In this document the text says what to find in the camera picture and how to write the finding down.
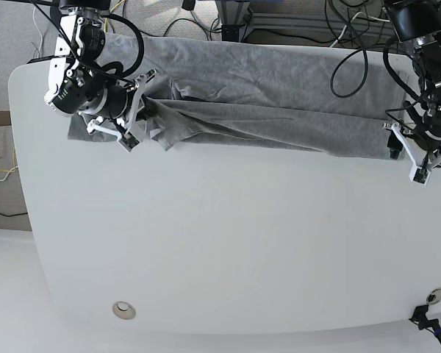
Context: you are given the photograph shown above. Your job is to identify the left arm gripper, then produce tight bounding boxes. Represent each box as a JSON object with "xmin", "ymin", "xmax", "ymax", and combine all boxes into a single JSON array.
[{"xmin": 383, "ymin": 122, "xmax": 441, "ymax": 172}]

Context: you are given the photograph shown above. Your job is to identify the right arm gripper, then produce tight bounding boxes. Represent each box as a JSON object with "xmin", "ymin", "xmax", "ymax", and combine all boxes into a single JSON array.
[{"xmin": 79, "ymin": 69, "xmax": 157, "ymax": 140}]

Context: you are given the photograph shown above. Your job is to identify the grey T-shirt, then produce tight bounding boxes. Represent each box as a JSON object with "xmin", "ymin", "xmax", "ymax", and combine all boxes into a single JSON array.
[{"xmin": 66, "ymin": 32, "xmax": 409, "ymax": 161}]

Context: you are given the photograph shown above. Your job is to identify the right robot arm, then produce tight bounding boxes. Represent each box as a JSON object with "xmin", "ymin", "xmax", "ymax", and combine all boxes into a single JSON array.
[{"xmin": 44, "ymin": 1, "xmax": 157, "ymax": 151}]

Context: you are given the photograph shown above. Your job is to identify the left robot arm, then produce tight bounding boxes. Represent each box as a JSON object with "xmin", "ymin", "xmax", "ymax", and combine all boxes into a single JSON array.
[{"xmin": 382, "ymin": 1, "xmax": 441, "ymax": 184}]

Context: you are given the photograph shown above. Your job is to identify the black flat device on floor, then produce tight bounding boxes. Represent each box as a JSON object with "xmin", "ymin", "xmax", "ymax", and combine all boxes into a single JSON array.
[{"xmin": 26, "ymin": 55, "xmax": 54, "ymax": 65}]

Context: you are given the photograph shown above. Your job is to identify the metal table grommet right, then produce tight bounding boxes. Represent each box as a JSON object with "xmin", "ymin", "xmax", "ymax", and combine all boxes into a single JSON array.
[{"xmin": 426, "ymin": 288, "xmax": 441, "ymax": 305}]

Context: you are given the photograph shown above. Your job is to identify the metal table grommet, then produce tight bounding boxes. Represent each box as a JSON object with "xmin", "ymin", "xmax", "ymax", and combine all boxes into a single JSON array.
[
  {"xmin": 426, "ymin": 288, "xmax": 441, "ymax": 305},
  {"xmin": 112, "ymin": 302, "xmax": 136, "ymax": 321}
]

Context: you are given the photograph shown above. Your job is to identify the metal table grommet left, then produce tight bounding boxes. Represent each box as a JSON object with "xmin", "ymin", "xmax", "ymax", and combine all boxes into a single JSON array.
[{"xmin": 112, "ymin": 302, "xmax": 136, "ymax": 321}]

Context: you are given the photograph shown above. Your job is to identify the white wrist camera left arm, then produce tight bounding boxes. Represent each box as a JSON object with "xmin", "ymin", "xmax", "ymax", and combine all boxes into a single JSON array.
[{"xmin": 409, "ymin": 165, "xmax": 431, "ymax": 185}]

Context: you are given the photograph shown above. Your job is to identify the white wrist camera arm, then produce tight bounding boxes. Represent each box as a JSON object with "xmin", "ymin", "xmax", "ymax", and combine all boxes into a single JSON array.
[
  {"xmin": 118, "ymin": 130, "xmax": 146, "ymax": 152},
  {"xmin": 409, "ymin": 165, "xmax": 431, "ymax": 185}
]

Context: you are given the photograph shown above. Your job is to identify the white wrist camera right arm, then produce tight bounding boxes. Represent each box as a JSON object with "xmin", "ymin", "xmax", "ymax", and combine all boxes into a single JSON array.
[{"xmin": 118, "ymin": 130, "xmax": 146, "ymax": 152}]

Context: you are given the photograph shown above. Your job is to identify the yellow cable on floor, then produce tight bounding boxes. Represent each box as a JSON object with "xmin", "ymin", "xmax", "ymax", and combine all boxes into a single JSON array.
[{"xmin": 103, "ymin": 0, "xmax": 126, "ymax": 36}]

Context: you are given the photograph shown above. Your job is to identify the aluminium frame with black foot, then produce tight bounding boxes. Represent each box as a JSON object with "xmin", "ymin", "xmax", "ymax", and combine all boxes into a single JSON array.
[{"xmin": 215, "ymin": 1, "xmax": 260, "ymax": 43}]

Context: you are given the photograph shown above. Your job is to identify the black clamp with cable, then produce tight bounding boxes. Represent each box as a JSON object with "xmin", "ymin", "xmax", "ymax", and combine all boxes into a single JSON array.
[{"xmin": 409, "ymin": 304, "xmax": 441, "ymax": 345}]

